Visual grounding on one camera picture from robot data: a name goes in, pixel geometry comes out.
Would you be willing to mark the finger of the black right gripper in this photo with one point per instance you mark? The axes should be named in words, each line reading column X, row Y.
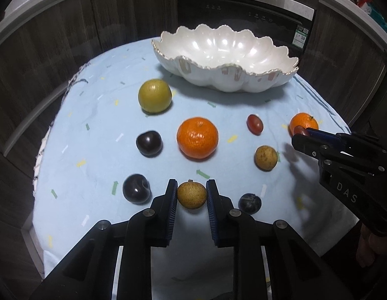
column 339, row 141
column 313, row 148

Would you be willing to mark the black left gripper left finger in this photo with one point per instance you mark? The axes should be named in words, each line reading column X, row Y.
column 152, row 227

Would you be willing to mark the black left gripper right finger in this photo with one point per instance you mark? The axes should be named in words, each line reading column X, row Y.
column 232, row 228

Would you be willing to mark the small dark plum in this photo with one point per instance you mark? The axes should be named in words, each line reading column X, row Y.
column 250, row 203

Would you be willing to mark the red grape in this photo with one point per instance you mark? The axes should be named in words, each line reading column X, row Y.
column 300, row 130

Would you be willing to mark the small orange mandarin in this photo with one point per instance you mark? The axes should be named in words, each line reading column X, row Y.
column 304, row 120

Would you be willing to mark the brown longan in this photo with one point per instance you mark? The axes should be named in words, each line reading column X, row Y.
column 265, row 157
column 191, row 194

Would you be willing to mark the red grape tomato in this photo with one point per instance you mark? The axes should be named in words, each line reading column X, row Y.
column 254, row 124

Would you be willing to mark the large orange mandarin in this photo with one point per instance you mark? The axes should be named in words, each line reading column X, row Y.
column 197, row 138

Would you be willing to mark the green round apple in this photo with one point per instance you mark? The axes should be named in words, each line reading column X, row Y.
column 154, row 96

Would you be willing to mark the light blue patterned tablecloth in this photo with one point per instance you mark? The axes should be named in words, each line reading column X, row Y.
column 91, row 149

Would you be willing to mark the green energy label sticker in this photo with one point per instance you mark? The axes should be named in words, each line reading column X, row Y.
column 300, row 37

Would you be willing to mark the black built-in dishwasher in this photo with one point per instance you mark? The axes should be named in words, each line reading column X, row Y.
column 262, row 19

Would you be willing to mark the white scalloped ceramic bowl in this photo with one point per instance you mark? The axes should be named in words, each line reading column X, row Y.
column 226, row 60

